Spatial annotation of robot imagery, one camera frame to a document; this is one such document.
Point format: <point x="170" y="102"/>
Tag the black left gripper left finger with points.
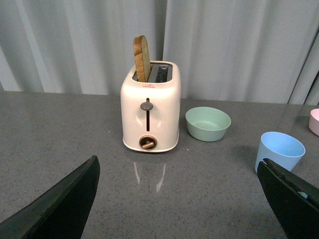
<point x="59" y="213"/>

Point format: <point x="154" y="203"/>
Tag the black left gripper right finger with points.
<point x="294" y="201"/>

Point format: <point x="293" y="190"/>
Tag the blue cup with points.
<point x="281" y="148"/>

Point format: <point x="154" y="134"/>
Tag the pink bowl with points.
<point x="314" y="121"/>

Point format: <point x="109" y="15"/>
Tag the green bowl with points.
<point x="207" y="124"/>

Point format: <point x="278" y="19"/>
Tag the cream two-slot toaster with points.
<point x="150" y="111"/>

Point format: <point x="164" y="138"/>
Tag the toasted bread slice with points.
<point x="142" y="58"/>

